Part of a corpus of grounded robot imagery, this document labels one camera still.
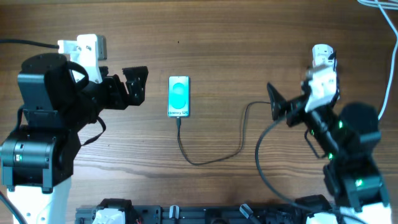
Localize white power strip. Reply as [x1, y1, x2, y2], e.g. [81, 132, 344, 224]
[312, 44, 336, 67]

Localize white cable bundle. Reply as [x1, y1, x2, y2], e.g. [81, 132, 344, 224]
[356, 0, 398, 11]

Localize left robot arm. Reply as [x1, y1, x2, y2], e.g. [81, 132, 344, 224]
[1, 53, 149, 223]

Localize turquoise screen Galaxy smartphone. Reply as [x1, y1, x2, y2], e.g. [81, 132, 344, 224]
[167, 76, 190, 117]

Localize black USB charging cable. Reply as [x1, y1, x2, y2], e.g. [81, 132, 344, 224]
[175, 49, 338, 166]

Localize white power strip cord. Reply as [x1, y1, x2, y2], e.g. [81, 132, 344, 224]
[377, 0, 398, 121]

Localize black right camera cable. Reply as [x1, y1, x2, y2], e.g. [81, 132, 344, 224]
[254, 116, 368, 224]

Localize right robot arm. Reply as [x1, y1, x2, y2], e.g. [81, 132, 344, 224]
[267, 82, 392, 223]

